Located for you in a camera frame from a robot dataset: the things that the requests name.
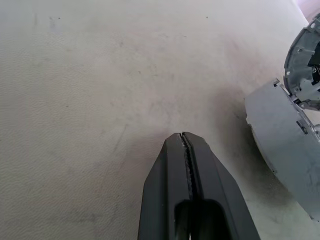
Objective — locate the grey hinged lid circuit board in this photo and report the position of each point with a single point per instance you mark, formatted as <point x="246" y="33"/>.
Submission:
<point x="297" y="60"/>

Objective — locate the grey motor housing copper coils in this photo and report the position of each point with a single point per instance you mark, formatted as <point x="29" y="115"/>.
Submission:
<point x="280" y="140"/>

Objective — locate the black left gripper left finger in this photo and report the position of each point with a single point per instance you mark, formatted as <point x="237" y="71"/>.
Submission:
<point x="162" y="190"/>

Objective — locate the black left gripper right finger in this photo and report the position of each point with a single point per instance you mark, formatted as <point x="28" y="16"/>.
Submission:
<point x="215" y="185"/>

